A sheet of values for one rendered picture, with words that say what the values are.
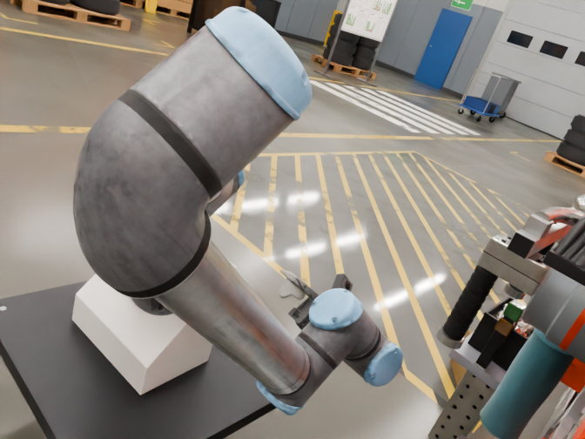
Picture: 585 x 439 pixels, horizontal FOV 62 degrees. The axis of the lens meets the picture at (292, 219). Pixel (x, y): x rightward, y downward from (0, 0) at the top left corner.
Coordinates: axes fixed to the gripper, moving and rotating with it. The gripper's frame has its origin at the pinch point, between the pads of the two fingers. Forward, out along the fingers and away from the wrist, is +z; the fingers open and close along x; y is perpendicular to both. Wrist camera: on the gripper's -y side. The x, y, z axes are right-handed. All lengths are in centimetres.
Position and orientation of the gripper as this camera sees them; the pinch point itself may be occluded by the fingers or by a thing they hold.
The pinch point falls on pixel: (298, 287)
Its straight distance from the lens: 124.3
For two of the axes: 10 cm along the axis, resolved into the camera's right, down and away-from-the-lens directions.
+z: -5.0, -2.7, 8.2
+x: 5.0, 6.8, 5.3
